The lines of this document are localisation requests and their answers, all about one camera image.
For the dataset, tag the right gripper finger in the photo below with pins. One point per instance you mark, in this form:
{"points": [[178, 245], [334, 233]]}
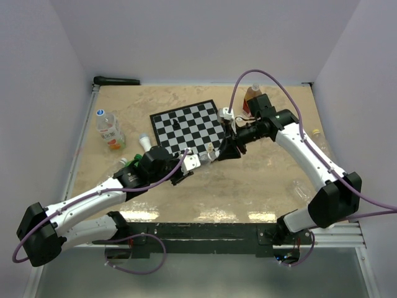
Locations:
{"points": [[228, 150], [228, 138]]}

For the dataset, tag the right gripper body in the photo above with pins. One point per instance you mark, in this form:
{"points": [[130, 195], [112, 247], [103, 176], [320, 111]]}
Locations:
{"points": [[240, 136]]}

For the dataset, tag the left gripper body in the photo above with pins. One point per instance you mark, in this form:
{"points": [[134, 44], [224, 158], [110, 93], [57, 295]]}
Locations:
{"points": [[172, 163]]}

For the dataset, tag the blue pocari sweat cap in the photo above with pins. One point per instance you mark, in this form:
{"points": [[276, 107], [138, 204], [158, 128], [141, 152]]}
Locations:
{"points": [[213, 155]]}

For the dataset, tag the amber drink bottle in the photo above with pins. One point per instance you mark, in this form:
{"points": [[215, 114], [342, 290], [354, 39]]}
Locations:
{"points": [[251, 92]]}

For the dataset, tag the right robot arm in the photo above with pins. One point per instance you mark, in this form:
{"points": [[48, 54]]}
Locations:
{"points": [[337, 191]]}

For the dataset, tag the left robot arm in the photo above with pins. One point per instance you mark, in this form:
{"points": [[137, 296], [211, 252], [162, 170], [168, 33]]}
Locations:
{"points": [[45, 232]]}

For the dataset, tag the green plastic bottle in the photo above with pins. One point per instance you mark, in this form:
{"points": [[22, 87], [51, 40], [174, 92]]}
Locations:
{"points": [[135, 160]]}

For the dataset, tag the white tube bottle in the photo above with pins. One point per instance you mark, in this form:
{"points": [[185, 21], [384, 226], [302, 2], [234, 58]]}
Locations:
{"points": [[145, 142]]}

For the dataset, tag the clear crushed bottle right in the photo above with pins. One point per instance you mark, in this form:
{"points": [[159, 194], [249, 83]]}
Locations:
{"points": [[300, 190]]}

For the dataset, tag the yellow cap clear bottle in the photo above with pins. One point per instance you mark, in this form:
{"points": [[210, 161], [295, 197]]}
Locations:
{"points": [[320, 140]]}

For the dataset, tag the blue cap tea bottle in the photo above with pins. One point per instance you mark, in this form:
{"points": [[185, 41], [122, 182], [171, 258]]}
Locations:
{"points": [[108, 127]]}

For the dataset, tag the black white chessboard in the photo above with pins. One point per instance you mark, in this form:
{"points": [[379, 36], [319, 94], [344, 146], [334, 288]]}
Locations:
{"points": [[198, 127]]}

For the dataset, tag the black chess piece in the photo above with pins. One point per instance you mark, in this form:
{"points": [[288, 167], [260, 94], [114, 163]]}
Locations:
{"points": [[175, 124]]}

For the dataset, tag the black base frame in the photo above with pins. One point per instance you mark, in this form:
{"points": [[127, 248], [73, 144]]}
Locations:
{"points": [[256, 239]]}

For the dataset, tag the black handle tool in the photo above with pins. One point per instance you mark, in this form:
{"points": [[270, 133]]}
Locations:
{"points": [[106, 81]]}

